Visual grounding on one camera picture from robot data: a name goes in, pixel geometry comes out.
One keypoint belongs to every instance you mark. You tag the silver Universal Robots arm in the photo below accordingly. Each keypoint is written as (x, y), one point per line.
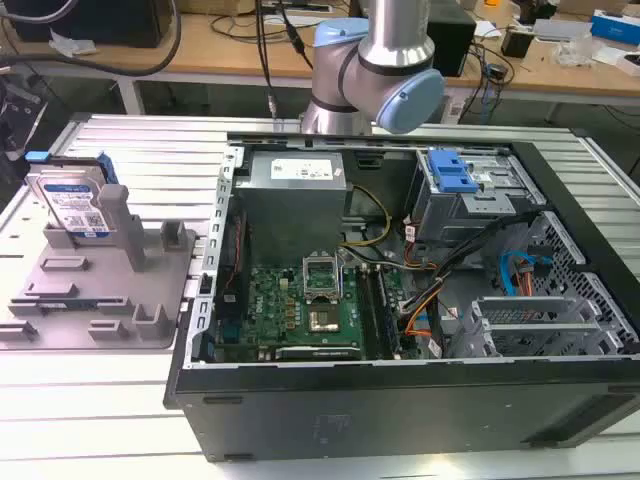
(370, 65)

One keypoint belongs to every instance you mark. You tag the blue disk bay latch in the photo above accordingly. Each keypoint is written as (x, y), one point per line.
(452, 172)

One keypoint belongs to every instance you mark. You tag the grey disk bay cage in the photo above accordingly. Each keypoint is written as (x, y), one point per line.
(465, 205)

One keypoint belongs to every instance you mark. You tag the hard disk in blue carrier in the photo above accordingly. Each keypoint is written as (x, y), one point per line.
(75, 200)

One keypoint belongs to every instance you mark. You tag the locking lever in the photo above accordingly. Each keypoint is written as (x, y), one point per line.
(341, 272)

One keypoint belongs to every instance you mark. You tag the grey power supply unit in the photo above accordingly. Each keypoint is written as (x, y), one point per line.
(292, 200)

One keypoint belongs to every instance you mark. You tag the green motherboard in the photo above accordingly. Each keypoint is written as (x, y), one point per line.
(295, 312)

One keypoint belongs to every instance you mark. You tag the CPU socket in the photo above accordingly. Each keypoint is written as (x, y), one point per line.
(325, 321)

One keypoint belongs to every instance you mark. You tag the RAM stick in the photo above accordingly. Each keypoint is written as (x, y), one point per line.
(388, 315)

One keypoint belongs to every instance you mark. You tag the expansion slot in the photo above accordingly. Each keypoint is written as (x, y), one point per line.
(317, 353)

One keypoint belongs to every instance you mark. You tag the black open PC case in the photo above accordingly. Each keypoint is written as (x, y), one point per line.
(380, 400)

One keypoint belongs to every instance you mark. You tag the wooden desk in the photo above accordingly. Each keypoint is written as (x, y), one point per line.
(320, 55)

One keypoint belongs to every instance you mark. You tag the grey parts rack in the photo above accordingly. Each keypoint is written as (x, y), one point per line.
(100, 280)

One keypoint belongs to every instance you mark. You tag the black box on desk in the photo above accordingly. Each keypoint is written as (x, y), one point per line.
(450, 42)

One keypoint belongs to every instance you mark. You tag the small black cube device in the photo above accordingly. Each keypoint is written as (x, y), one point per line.
(517, 42)

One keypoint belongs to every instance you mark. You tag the black computer tower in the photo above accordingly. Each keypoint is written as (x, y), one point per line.
(90, 20)

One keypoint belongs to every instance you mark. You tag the blue white cardboard box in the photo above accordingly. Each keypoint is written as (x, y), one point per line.
(615, 25)

